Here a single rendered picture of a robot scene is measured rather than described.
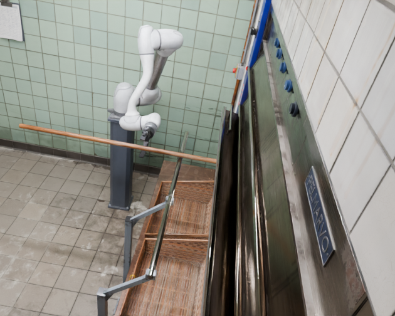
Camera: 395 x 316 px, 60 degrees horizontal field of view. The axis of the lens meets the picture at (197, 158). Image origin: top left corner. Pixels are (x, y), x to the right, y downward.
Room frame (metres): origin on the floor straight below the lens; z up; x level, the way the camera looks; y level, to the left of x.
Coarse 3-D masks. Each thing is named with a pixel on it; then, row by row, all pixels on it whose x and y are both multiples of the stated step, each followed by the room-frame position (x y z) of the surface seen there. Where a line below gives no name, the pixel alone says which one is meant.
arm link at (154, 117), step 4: (144, 116) 2.12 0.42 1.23; (148, 116) 2.12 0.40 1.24; (152, 116) 2.12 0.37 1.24; (156, 116) 2.13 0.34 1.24; (160, 116) 2.18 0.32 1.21; (140, 120) 2.08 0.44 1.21; (144, 120) 2.08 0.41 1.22; (148, 120) 2.07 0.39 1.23; (152, 120) 2.07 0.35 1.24; (156, 120) 2.08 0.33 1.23; (160, 120) 2.13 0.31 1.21; (140, 124) 2.06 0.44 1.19; (144, 124) 2.06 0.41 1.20; (156, 124) 2.06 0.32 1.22; (160, 124) 2.11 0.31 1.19
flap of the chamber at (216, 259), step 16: (224, 128) 1.84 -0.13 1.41; (224, 144) 1.66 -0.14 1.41; (224, 160) 1.51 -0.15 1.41; (224, 176) 1.37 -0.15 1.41; (224, 192) 1.25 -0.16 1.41; (224, 208) 1.15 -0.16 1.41; (224, 224) 1.05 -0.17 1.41; (208, 240) 0.95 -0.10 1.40; (224, 240) 0.96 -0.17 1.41; (224, 256) 0.88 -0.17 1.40; (224, 272) 0.81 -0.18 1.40; (224, 288) 0.74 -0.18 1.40; (224, 304) 0.68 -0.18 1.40
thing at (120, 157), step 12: (108, 120) 2.36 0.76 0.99; (120, 132) 2.37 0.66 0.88; (132, 132) 2.44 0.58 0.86; (120, 156) 2.37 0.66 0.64; (132, 156) 2.48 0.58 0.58; (120, 168) 2.37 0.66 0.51; (132, 168) 2.51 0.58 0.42; (120, 180) 2.37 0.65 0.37; (120, 192) 2.37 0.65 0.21; (108, 204) 2.38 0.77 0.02; (120, 204) 2.37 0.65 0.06
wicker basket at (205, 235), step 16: (160, 192) 1.92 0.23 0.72; (176, 192) 2.03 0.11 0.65; (192, 192) 2.03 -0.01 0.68; (208, 192) 2.03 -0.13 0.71; (176, 208) 1.92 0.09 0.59; (192, 208) 1.96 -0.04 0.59; (208, 208) 1.96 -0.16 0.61; (160, 224) 1.72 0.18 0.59; (176, 224) 1.76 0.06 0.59; (192, 224) 1.78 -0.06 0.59; (208, 224) 1.75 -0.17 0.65
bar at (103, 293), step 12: (180, 168) 1.69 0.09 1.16; (168, 204) 1.34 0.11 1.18; (144, 216) 1.39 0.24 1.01; (168, 216) 1.27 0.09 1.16; (132, 228) 1.41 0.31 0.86; (156, 240) 1.10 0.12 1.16; (156, 252) 1.02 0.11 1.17; (156, 264) 0.96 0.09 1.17; (144, 276) 0.91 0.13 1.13; (108, 288) 0.92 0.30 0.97; (120, 288) 0.91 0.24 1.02
